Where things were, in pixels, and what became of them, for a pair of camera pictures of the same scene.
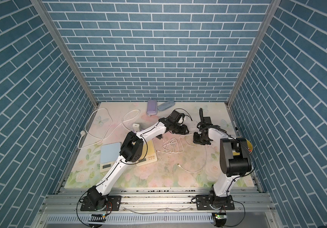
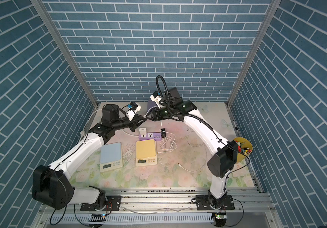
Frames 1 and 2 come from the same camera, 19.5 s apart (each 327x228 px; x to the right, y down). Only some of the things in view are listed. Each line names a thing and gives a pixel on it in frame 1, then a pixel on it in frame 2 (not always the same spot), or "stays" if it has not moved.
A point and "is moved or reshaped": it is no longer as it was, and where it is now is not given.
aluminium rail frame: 157,207 stays
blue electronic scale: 109,154 stays
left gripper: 183,129 → 133,122
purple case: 151,109 stays
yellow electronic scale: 149,153 stays
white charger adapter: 136,127 is moved or reshaped
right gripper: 196,140 → 156,115
